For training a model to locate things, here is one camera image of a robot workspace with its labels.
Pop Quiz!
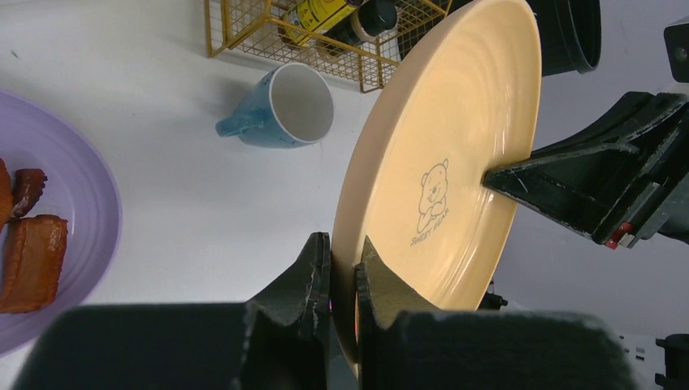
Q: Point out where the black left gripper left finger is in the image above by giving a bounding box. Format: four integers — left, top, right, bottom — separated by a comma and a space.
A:
13, 232, 331, 389

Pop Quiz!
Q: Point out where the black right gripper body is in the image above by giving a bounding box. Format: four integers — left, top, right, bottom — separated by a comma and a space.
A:
659, 16, 688, 244

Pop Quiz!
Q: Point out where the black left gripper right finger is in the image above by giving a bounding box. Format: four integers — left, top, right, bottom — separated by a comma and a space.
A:
355, 240, 639, 389

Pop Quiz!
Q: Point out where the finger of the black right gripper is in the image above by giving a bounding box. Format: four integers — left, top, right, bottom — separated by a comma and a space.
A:
483, 92, 688, 249

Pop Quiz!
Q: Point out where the yellow plate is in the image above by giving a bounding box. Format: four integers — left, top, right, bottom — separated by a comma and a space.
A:
331, 1, 541, 368

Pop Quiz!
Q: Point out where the purple plate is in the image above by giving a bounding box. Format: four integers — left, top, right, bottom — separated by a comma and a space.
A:
1, 91, 123, 355

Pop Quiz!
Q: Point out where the dark spice jar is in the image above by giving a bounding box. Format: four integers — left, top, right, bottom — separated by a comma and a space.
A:
316, 0, 397, 61

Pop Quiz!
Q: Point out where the small yellow label bottle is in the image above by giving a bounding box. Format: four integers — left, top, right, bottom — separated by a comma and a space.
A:
278, 0, 362, 47

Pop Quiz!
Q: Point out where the black ribbed trash bin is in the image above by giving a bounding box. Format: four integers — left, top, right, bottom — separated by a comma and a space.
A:
528, 0, 601, 76

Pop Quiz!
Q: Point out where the blue white mug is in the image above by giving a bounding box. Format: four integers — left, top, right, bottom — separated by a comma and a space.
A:
215, 63, 335, 149

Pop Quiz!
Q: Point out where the orange fried food piece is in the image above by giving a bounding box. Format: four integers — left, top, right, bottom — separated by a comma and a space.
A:
1, 214, 68, 314

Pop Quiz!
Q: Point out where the dark sausage piece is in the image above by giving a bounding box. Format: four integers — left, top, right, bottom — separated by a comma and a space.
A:
11, 168, 48, 219

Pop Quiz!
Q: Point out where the gold wire basket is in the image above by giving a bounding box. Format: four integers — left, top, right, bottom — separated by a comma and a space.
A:
204, 1, 452, 93

